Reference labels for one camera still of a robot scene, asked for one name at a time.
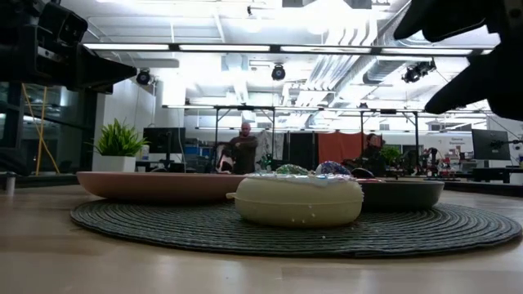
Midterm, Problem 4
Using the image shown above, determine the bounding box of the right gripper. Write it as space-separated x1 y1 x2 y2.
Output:
394 0 523 122

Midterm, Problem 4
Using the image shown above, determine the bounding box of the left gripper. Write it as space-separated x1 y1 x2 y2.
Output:
0 0 138 96

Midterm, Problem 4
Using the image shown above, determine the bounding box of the small blue frosted donut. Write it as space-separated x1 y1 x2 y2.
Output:
315 160 353 176

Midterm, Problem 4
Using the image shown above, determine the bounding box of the small green frosted donut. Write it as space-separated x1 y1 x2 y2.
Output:
274 163 311 176

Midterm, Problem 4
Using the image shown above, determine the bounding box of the large white blue frosted donut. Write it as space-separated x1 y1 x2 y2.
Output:
226 172 364 229

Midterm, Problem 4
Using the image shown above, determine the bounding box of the green potted plant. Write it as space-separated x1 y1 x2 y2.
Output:
92 118 149 173

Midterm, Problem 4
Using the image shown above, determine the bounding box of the black computer monitor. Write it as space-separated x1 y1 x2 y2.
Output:
471 128 512 161
142 127 187 155

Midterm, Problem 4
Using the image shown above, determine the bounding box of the green background plant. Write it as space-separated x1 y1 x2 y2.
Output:
382 145 402 163

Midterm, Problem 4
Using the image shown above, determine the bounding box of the long LED light bar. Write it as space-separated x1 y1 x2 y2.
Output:
81 42 494 57

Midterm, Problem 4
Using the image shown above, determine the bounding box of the pink plate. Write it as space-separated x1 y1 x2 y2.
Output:
76 171 248 201

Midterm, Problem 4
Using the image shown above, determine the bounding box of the black desk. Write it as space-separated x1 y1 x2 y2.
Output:
469 167 523 185

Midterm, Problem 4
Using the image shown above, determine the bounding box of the seated person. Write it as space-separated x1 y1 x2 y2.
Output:
346 132 387 177

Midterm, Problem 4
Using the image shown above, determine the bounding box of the orange curtain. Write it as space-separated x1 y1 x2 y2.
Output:
317 132 383 164

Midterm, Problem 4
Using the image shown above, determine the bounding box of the dark grey plate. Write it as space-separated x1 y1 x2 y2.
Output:
359 178 445 212

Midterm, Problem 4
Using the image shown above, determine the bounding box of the standing person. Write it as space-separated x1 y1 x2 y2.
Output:
222 121 259 175

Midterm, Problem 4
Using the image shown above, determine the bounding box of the round dark woven placemat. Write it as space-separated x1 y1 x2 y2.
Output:
69 198 523 259

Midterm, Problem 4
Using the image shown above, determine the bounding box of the white patterned curtain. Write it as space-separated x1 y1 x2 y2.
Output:
257 130 284 172

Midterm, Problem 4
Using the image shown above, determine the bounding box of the black curtain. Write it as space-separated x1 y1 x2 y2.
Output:
281 131 319 172

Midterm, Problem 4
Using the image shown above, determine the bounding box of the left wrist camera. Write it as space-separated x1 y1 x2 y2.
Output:
38 2 89 47

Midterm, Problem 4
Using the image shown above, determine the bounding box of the silver ventilation duct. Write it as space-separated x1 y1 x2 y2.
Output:
361 0 434 85

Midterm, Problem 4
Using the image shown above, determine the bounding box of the yellow extension cable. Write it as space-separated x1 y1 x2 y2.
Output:
20 83 61 176

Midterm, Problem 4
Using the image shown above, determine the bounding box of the black metal frame stand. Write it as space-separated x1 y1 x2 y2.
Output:
359 108 421 164
213 105 277 172

